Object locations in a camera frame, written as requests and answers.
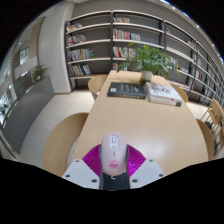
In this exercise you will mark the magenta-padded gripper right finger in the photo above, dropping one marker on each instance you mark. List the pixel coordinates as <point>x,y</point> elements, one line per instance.
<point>146,171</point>

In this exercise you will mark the white book with red-lettered spine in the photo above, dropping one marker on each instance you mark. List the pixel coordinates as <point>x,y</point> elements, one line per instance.
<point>163,101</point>

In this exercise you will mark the black book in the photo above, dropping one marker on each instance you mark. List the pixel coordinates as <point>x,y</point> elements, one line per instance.
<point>126,89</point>

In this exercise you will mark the ceiling lights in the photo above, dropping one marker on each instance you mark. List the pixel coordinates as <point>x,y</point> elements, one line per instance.
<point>165,1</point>

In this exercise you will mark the small green background plant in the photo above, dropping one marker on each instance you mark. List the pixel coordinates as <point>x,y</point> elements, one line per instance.
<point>39,73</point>

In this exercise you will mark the group of slatted wooden chairs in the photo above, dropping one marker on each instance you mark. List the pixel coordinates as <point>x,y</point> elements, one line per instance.
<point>215,115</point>

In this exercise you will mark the green potted plant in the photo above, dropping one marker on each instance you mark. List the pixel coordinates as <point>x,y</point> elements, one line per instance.
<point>148,60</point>

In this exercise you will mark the grey shelf unit with books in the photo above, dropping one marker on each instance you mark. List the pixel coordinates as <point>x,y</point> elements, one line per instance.
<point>100,43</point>

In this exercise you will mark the white book with printed cover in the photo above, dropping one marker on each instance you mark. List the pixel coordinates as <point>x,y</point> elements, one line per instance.
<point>161,90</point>

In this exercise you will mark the pink computer mouse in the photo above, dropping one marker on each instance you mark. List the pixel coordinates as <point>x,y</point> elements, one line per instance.
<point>113,153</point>

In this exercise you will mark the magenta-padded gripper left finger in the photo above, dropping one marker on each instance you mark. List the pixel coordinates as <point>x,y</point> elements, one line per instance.
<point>80,173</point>

